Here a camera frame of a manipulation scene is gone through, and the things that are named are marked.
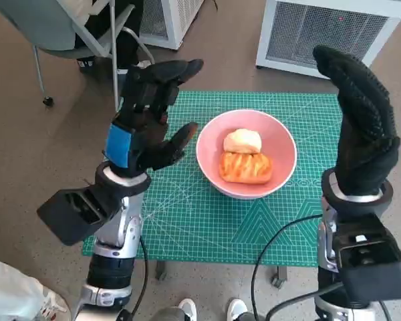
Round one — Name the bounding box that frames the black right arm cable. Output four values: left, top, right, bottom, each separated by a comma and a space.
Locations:
265, 282, 344, 321
251, 215, 323, 321

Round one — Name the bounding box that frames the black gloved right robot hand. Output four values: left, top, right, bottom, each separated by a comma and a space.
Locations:
312, 45, 401, 198

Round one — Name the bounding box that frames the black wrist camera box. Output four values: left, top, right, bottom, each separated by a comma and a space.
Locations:
332, 213, 401, 300
36, 187, 124, 247

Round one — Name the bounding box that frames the white shoe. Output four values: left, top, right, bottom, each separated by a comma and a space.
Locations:
178, 298, 198, 321
227, 298, 248, 321

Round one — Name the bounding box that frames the long orange bread loaf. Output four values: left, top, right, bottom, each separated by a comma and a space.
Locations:
219, 152, 274, 185

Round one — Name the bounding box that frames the grey office chair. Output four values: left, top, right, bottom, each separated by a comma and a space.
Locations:
0, 0, 156, 108

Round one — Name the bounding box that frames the small white grille cabinet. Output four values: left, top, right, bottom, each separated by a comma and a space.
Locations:
138, 0, 207, 50

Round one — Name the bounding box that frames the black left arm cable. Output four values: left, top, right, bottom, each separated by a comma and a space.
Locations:
129, 233, 150, 317

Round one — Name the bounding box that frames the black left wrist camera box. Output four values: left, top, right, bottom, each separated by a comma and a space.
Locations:
36, 187, 124, 247

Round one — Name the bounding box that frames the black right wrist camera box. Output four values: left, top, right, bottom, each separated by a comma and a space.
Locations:
332, 213, 401, 300

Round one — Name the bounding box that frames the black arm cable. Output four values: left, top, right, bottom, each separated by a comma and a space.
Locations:
251, 215, 323, 321
129, 233, 150, 317
265, 282, 344, 321

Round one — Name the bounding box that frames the standing person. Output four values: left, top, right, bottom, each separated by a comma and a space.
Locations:
0, 259, 70, 321

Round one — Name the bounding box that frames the green cutting mat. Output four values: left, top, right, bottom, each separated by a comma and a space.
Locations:
82, 90, 344, 268

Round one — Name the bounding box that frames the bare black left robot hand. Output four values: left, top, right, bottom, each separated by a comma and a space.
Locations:
103, 59, 205, 178

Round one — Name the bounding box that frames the large white grille cabinet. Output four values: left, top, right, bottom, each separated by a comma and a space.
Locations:
255, 0, 401, 80

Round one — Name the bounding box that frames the round pale bread bun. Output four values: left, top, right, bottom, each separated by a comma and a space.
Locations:
223, 128, 263, 155

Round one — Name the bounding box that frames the seated person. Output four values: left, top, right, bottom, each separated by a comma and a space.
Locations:
75, 0, 154, 76

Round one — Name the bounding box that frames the pink bowl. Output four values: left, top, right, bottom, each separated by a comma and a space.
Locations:
196, 109, 298, 201

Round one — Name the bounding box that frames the black table leg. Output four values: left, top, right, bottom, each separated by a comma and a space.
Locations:
155, 260, 170, 280
271, 266, 288, 288

